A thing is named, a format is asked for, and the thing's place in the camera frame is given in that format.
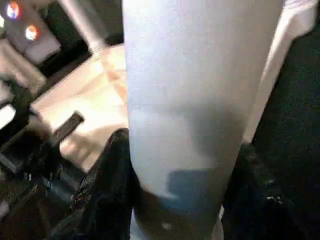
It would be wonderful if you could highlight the white computer case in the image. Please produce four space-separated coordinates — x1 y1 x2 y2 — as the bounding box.
0 0 63 65

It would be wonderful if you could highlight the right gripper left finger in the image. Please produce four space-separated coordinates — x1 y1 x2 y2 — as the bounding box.
56 127 137 240

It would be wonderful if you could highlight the black work mat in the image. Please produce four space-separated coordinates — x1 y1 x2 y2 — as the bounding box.
0 24 320 240

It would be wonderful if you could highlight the white plastic table top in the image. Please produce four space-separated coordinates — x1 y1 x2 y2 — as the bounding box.
29 37 301 173

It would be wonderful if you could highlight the black speaker box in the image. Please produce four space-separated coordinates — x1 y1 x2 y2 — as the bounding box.
44 2 91 60

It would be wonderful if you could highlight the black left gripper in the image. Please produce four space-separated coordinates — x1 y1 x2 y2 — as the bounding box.
0 79 86 196

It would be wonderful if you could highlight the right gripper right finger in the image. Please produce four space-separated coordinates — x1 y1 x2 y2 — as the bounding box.
219 141 311 240

